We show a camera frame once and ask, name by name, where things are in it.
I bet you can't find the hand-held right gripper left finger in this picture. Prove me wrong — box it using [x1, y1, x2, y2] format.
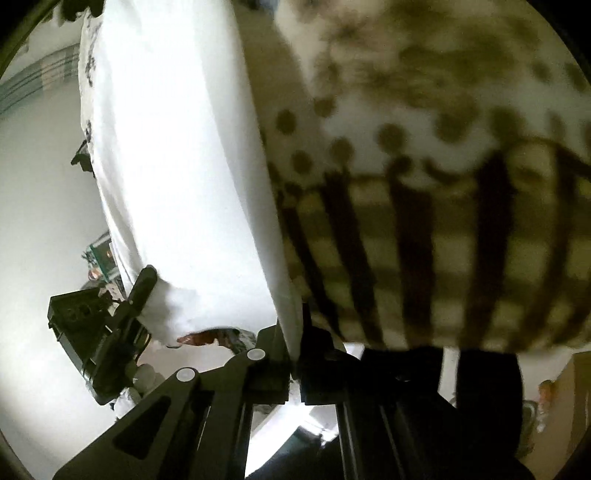
[52, 324, 293, 480]

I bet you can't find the striped curtain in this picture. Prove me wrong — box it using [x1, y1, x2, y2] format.
[0, 44, 81, 116]

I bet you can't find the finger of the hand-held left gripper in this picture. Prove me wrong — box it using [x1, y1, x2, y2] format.
[126, 265, 158, 324]

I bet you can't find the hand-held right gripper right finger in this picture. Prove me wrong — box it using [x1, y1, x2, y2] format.
[295, 302, 419, 480]

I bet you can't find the white spotted striped garment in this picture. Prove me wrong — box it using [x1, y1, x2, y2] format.
[78, 0, 591, 358]

